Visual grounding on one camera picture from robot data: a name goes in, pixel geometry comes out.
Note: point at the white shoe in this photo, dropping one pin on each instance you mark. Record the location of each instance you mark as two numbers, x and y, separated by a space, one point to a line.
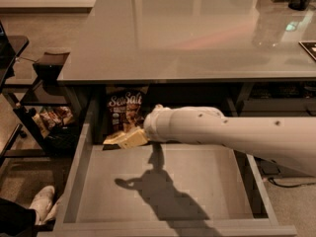
44 205

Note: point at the black tablet on counter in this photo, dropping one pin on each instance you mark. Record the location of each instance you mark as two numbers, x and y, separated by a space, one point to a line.
309 47

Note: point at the open grey top drawer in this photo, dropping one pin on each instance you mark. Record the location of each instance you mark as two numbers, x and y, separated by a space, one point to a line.
163 190

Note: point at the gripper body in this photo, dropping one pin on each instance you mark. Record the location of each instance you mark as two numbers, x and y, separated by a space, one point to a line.
155 126

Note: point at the grey counter cabinet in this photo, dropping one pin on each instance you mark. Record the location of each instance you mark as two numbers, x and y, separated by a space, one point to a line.
174 41

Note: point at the brown sea salt chip bag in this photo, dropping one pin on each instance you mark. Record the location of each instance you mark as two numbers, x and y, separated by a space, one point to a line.
124 106

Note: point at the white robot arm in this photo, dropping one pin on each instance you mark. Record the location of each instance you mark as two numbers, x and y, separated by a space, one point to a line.
194 125

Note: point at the black trouser leg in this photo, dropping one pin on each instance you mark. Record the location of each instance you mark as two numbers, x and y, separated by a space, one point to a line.
14 219

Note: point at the dark wooden side cart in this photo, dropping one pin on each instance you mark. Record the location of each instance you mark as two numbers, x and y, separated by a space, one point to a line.
26 140

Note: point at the snack bags on cart shelf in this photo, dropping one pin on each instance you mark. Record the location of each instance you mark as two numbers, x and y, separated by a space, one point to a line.
49 118

